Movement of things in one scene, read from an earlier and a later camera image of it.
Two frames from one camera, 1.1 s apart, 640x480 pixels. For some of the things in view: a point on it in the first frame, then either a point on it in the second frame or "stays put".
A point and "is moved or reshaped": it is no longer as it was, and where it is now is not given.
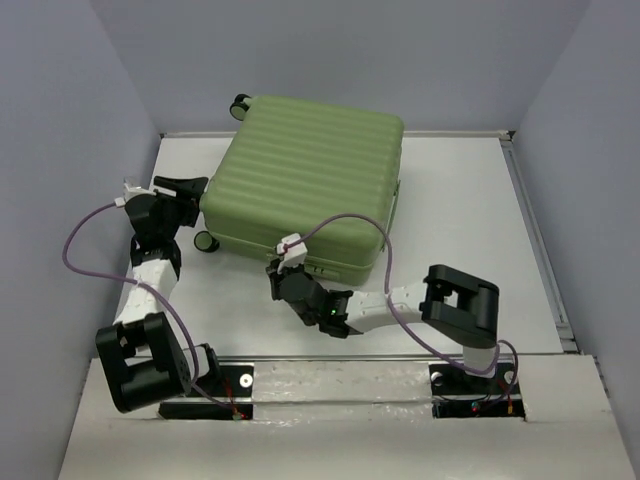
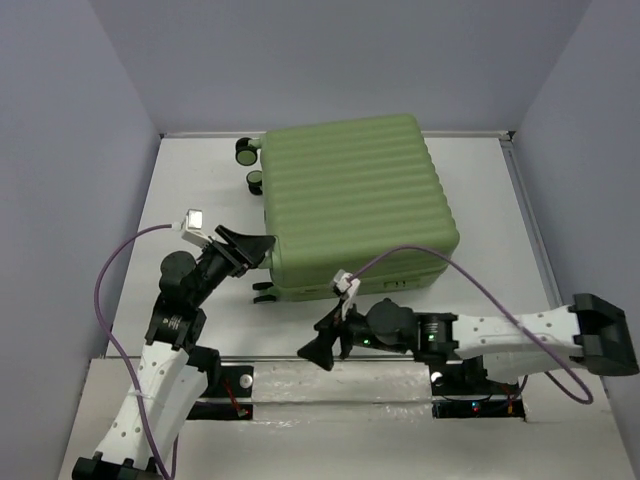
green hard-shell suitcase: x=345 y=253 is moved or reshaped
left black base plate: x=234 y=379 stays put
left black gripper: x=191 y=189 -> x=250 y=247
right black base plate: x=455 y=395 stays put
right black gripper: x=276 y=279 -> x=329 y=325
